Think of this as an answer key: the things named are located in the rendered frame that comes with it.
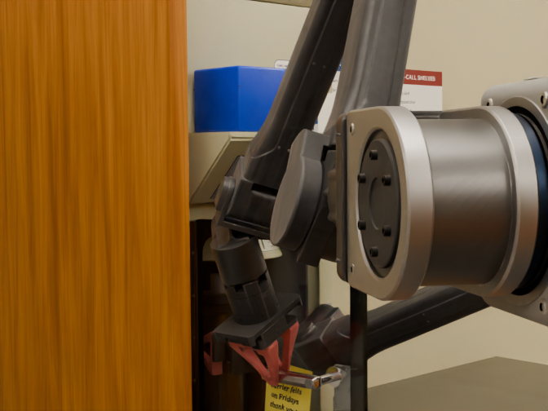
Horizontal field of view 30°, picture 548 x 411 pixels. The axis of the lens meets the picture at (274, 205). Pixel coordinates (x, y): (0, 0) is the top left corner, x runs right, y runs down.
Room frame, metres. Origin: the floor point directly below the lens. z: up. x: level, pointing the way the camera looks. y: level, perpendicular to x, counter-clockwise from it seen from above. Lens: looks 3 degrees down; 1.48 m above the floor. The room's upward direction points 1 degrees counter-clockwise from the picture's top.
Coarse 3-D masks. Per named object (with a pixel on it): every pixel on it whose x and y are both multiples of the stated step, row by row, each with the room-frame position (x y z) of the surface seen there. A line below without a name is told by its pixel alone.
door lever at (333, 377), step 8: (336, 368) 1.27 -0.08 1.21; (280, 376) 1.27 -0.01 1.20; (288, 376) 1.26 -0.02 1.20; (296, 376) 1.25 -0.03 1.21; (304, 376) 1.24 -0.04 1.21; (312, 376) 1.24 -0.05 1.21; (320, 376) 1.25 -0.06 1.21; (328, 376) 1.26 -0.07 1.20; (336, 376) 1.27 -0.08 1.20; (288, 384) 1.26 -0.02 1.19; (296, 384) 1.25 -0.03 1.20; (304, 384) 1.24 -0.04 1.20; (312, 384) 1.23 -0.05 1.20; (320, 384) 1.24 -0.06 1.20; (336, 384) 1.27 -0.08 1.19
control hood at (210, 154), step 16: (192, 144) 1.42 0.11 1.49; (208, 144) 1.40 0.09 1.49; (224, 144) 1.38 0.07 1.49; (240, 144) 1.39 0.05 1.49; (192, 160) 1.43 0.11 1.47; (208, 160) 1.40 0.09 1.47; (224, 160) 1.40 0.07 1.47; (192, 176) 1.43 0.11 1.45; (208, 176) 1.41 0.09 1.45; (192, 192) 1.43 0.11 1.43; (208, 192) 1.44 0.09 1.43
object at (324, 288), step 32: (288, 256) 1.32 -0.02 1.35; (288, 288) 1.32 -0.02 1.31; (320, 288) 1.29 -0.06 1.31; (352, 288) 1.25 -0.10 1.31; (224, 320) 1.40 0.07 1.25; (320, 320) 1.29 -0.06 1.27; (352, 320) 1.25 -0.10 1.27; (224, 352) 1.40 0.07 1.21; (256, 352) 1.36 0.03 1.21; (320, 352) 1.29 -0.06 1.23; (352, 352) 1.25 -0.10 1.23; (224, 384) 1.40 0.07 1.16; (256, 384) 1.36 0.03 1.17; (352, 384) 1.25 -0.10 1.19
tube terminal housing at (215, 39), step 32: (192, 0) 1.47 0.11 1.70; (224, 0) 1.51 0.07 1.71; (192, 32) 1.47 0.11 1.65; (224, 32) 1.51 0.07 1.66; (256, 32) 1.56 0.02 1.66; (288, 32) 1.60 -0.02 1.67; (192, 64) 1.47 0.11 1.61; (224, 64) 1.51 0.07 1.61; (256, 64) 1.56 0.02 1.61; (192, 96) 1.47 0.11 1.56; (192, 128) 1.47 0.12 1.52
